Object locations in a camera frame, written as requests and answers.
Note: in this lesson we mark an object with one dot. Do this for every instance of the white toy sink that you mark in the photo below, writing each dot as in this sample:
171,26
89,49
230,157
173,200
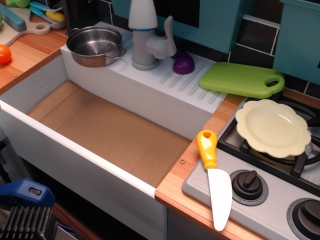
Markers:
110,134

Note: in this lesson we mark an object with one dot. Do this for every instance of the yellow handled toy knife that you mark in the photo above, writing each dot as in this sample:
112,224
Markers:
220,185

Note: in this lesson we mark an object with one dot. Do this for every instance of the green toy vegetable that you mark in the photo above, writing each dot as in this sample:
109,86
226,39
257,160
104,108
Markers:
18,3

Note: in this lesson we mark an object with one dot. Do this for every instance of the left black stove knob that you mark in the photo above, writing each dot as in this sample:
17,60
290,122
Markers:
248,188

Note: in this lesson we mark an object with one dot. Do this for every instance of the teal handled toy knife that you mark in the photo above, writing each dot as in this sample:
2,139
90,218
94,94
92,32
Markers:
13,19

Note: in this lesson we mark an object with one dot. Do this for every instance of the blue clamp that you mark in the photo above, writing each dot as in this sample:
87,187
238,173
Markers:
26,193

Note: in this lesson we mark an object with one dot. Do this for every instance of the grey toy stove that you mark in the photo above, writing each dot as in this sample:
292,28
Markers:
278,198

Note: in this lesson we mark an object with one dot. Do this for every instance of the green plastic cutting board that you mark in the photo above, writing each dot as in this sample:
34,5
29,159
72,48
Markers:
243,80

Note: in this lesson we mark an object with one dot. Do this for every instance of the right black stove knob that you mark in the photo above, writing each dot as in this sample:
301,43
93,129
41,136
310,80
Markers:
303,218

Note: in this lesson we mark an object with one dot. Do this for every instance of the teal cabinet right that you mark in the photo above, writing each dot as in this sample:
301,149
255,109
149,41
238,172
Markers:
297,50

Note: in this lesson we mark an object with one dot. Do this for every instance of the purple toy eggplant half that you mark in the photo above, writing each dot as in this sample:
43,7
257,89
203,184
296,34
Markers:
183,63

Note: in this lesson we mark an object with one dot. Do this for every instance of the light blue toy utensil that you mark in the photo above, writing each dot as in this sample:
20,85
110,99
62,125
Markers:
40,10

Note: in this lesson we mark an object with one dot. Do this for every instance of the black stove knob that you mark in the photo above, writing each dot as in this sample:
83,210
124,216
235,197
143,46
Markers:
248,188
303,218

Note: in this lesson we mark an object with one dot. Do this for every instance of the grey white toy faucet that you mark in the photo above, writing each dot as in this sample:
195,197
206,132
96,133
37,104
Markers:
148,48

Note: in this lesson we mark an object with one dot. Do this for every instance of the black ribbed heat sink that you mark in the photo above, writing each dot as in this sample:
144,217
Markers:
30,223

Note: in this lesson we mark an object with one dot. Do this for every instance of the stainless steel pot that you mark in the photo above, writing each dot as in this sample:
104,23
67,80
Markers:
95,46

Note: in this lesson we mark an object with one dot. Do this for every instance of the cream scalloped plate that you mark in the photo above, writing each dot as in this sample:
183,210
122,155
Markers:
272,128

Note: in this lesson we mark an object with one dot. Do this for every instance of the black stove grate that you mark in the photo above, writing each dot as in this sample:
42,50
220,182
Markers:
301,166

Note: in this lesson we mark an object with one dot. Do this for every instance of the yellow toy corn piece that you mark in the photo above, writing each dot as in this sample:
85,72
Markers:
56,16

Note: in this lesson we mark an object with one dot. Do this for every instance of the orange toy fruit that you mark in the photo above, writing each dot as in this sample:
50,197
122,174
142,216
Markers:
5,54

